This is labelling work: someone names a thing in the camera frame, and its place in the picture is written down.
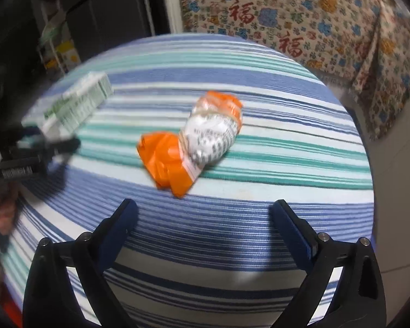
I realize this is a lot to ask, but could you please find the green white drink carton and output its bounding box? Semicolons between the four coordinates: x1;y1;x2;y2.
42;71;114;141

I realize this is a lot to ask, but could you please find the orange white snack packet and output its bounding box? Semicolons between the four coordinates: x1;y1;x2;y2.
136;90;244;199

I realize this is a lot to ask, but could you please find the white storage rack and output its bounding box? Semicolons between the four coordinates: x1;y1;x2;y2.
37;7;69;73

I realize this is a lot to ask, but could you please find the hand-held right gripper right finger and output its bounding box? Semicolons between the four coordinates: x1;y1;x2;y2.
271;199;386;328

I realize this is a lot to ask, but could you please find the grey refrigerator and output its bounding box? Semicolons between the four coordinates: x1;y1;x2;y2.
64;0;165;66

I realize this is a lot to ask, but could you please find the person's left hand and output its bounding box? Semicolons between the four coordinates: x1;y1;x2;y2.
0;191;20;237

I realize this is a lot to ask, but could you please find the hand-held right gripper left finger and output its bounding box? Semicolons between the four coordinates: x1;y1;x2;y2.
22;199;139;328

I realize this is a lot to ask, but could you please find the blue green striped tablecloth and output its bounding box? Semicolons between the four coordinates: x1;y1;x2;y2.
2;33;377;328

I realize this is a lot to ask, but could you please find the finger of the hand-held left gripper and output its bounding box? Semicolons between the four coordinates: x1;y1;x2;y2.
7;126;46;146
37;138;81;160

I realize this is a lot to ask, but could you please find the yellow print cardboard box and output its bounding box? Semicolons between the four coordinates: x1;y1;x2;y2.
43;40;81;72

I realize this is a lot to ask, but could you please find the person's orange red clothing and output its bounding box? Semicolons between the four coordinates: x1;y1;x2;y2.
0;295;24;328

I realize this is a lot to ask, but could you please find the patterned fabric sofa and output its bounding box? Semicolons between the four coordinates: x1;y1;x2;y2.
175;0;410;141

